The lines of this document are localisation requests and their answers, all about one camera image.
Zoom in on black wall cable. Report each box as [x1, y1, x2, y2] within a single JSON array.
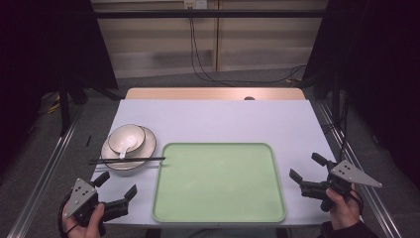
[[187, 17, 307, 85]]

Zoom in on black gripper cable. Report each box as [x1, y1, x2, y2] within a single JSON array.
[[57, 192, 79, 238]]

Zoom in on white plate with dark rim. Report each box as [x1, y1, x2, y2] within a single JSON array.
[[100, 125, 158, 173]]

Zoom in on light green plastic tray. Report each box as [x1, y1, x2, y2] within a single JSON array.
[[152, 142, 287, 224]]

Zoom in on person's left hand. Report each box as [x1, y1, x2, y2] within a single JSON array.
[[61, 202, 107, 238]]

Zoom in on black curtain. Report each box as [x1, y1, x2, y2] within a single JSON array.
[[0, 0, 119, 177], [300, 0, 420, 191]]

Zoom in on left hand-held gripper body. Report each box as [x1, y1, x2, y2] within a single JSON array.
[[63, 178, 130, 229]]

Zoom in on black horizontal metal bar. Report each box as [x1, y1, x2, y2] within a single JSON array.
[[93, 9, 329, 20]]

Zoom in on white ceramic spoon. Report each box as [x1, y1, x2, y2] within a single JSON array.
[[118, 135, 140, 160]]

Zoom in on white ceramic bowl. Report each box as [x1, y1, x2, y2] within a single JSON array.
[[107, 123, 147, 156]]

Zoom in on black metal stand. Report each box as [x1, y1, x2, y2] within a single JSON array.
[[57, 76, 72, 137]]

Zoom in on aluminium floor rail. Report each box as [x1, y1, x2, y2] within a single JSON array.
[[6, 107, 84, 238], [316, 99, 403, 238]]

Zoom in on white table cover sheet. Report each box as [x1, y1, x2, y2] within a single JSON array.
[[92, 98, 339, 229]]

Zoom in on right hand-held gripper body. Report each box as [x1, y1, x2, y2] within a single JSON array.
[[298, 159, 384, 213]]

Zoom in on yellow cable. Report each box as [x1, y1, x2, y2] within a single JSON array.
[[47, 93, 63, 115]]

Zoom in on light wooden table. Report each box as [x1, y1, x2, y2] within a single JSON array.
[[124, 86, 307, 101]]

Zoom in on white wall socket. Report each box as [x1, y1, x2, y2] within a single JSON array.
[[183, 0, 209, 10]]

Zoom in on person's right hand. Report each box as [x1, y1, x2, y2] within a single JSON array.
[[324, 183, 364, 231]]

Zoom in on black chopstick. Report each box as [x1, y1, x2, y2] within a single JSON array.
[[88, 158, 157, 166], [87, 156, 166, 165]]

